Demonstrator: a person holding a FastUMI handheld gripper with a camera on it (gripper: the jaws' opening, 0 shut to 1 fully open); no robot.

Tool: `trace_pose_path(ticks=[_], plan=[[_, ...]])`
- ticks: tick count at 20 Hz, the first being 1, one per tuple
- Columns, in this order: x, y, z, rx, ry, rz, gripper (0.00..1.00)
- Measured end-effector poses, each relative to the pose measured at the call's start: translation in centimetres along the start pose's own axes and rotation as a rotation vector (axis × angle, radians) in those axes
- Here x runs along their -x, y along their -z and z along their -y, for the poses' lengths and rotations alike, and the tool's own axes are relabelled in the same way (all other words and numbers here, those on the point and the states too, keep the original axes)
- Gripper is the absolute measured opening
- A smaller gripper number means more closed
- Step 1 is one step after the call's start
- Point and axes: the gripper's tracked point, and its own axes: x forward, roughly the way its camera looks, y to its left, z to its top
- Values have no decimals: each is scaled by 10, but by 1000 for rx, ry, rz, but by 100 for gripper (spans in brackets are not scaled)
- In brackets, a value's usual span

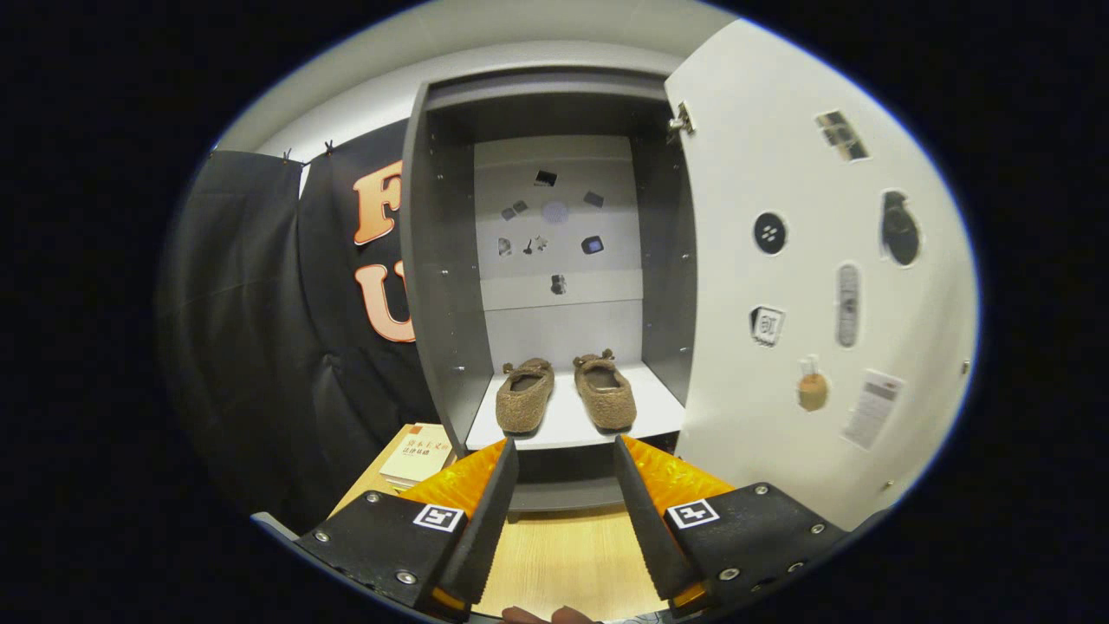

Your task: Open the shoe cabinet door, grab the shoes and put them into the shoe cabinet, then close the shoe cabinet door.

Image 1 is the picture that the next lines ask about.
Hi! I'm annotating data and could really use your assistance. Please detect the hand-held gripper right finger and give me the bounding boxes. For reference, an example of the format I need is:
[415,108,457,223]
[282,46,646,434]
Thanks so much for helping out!
[613,433,850,618]

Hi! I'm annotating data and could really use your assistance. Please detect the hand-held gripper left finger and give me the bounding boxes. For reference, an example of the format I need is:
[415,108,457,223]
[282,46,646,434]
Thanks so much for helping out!
[295,438,521,618]

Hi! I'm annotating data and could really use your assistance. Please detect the brown fuzzy shoe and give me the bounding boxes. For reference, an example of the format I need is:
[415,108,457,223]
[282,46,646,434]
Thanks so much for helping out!
[572,349,639,432]
[496,357,556,435]

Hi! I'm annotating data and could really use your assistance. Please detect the dark grey shoe cabinet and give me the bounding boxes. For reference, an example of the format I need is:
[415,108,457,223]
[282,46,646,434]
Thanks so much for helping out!
[400,68,698,521]

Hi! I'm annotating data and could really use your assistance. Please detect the beige shoe cabinet door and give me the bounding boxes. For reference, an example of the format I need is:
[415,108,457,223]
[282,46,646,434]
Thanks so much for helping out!
[663,17,980,531]

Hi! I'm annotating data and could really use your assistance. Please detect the beige book orange label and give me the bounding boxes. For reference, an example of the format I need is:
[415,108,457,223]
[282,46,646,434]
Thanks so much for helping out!
[379,422,456,486]

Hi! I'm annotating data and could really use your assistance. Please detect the black backdrop cloth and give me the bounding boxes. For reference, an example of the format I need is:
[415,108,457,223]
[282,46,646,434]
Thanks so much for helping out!
[160,117,443,530]

